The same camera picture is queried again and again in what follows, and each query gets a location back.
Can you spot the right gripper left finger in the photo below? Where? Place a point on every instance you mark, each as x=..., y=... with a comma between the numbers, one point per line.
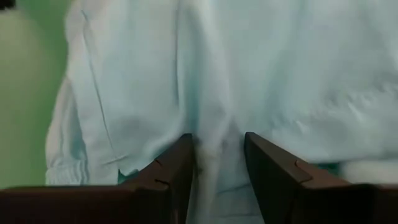
x=174, y=180

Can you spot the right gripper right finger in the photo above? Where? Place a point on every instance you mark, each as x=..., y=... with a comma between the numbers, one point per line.
x=273, y=186

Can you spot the light blue garment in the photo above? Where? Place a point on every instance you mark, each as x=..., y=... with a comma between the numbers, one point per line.
x=248, y=77

